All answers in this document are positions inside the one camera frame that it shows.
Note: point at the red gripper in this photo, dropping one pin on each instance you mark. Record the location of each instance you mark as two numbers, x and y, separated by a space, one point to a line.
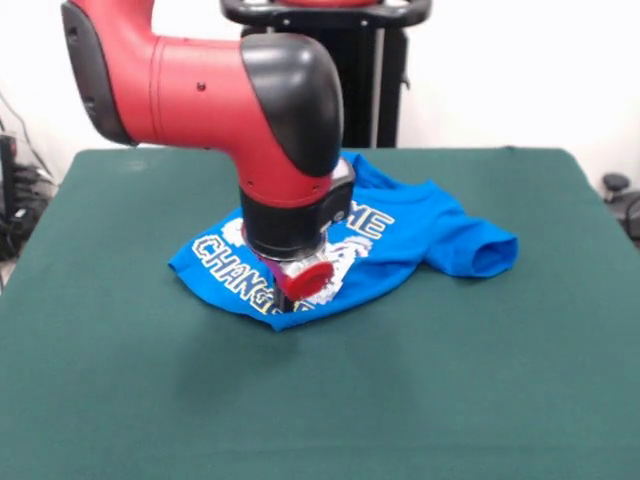
305 282

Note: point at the blue printed shirt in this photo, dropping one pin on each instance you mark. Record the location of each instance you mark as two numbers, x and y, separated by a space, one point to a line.
425 240

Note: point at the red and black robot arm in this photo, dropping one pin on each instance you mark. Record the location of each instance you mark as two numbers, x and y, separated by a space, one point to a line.
225 110

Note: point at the dark green table cloth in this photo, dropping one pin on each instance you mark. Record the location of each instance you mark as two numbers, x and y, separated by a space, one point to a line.
125 375

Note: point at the black box device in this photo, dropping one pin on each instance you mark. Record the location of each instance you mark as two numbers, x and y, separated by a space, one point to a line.
7 170

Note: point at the black office chair base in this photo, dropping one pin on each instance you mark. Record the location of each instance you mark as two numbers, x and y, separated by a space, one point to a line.
625 200

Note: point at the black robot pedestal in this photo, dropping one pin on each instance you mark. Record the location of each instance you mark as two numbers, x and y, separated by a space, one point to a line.
370 75

